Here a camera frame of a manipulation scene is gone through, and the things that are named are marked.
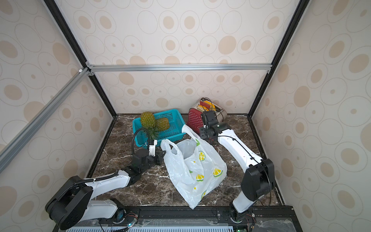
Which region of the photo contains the small pineapple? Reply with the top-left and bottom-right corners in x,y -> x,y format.
155,118 -> 170,131

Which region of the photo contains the left aluminium frame bar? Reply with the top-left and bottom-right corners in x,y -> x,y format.
1,67 -> 89,172

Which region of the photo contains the horizontal aluminium frame bar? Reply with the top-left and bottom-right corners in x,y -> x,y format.
89,63 -> 272,72

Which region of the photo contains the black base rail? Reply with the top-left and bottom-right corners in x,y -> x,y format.
49,205 -> 302,232

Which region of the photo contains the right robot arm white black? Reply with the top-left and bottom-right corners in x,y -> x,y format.
199,111 -> 275,222

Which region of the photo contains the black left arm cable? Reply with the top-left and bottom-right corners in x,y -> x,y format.
131,127 -> 150,163

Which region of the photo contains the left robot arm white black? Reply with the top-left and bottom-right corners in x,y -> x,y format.
45,149 -> 166,230

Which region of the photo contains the red toaster with toast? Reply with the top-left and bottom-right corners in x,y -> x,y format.
186,97 -> 228,135

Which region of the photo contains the white plastic bag lemon print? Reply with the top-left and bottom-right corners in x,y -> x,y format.
160,125 -> 227,209

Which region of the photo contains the teal plastic basket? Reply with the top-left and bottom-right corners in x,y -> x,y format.
132,109 -> 185,148

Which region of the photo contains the large pineapple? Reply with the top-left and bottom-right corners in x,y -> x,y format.
140,112 -> 158,140

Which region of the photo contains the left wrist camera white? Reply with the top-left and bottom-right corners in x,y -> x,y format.
147,139 -> 157,157

